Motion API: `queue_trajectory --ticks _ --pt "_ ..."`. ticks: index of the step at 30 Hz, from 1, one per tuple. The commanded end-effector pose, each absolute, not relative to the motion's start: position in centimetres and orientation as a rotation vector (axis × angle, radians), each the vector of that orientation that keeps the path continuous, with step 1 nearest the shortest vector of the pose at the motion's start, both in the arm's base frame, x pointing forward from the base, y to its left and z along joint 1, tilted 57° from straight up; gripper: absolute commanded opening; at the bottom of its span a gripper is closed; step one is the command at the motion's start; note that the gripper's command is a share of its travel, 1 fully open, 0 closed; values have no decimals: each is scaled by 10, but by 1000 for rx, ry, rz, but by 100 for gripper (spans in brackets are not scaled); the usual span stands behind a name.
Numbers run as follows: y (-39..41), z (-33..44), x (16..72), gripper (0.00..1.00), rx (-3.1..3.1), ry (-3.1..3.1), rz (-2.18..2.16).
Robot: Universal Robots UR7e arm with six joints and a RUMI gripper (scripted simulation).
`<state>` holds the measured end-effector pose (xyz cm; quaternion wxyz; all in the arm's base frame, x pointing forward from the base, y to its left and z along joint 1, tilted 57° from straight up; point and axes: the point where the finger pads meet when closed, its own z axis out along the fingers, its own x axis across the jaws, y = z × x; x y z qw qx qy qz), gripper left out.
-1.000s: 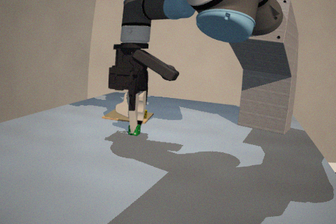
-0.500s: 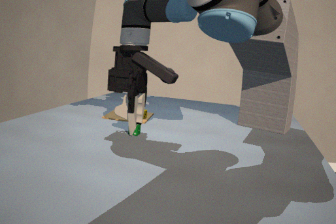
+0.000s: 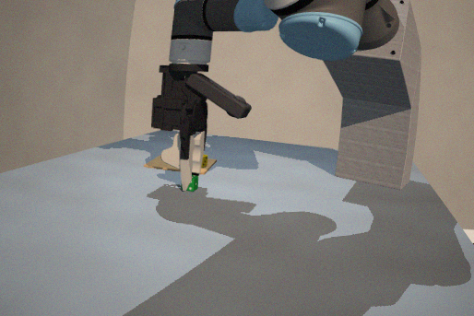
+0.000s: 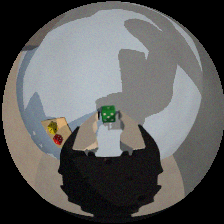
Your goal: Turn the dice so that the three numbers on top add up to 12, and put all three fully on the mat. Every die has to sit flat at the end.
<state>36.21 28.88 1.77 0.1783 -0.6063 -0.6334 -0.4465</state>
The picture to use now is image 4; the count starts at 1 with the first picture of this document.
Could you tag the tan mat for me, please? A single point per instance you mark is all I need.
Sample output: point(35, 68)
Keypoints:
point(63, 129)

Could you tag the green die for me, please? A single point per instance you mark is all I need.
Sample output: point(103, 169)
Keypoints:
point(108, 114)

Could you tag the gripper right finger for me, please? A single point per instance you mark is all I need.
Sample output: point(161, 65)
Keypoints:
point(138, 142)

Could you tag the yellow die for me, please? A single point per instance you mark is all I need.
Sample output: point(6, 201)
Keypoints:
point(52, 127)

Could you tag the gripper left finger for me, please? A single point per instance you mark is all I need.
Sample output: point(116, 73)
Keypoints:
point(82, 140)

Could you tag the red die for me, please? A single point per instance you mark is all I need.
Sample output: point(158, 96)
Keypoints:
point(57, 139)

